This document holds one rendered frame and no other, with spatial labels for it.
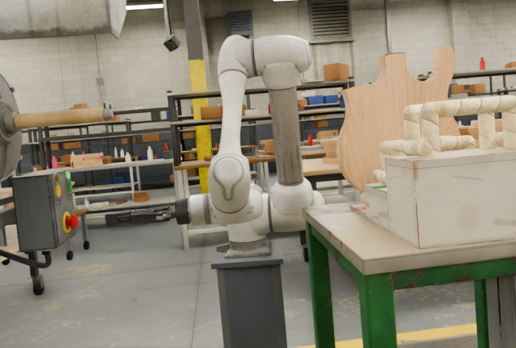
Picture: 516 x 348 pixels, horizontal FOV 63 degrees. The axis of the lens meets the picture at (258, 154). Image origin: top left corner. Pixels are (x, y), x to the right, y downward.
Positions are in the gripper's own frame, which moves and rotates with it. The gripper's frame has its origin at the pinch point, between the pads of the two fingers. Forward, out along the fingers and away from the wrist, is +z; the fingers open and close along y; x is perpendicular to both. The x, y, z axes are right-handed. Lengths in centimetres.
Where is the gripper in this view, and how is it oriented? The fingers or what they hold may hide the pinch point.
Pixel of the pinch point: (118, 218)
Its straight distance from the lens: 129.0
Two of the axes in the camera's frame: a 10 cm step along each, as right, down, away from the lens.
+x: -0.9, -9.9, -0.6
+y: -0.9, -0.5, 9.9
